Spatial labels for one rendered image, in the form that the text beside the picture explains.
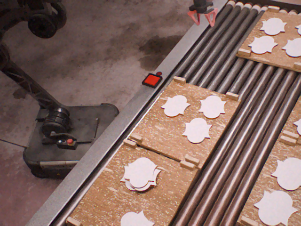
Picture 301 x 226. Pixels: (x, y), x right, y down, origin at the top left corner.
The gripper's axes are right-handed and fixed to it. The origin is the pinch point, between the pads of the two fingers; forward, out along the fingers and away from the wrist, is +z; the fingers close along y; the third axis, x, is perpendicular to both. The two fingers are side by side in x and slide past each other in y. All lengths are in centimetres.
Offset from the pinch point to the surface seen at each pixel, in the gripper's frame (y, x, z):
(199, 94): -8.3, 19.7, 25.3
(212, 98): -15.1, 18.5, 26.6
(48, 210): -7, 102, 31
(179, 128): -16, 40, 29
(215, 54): 7.6, -7.7, 20.7
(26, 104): 183, 60, 59
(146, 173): -26, 67, 30
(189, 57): 14.8, 3.0, 18.2
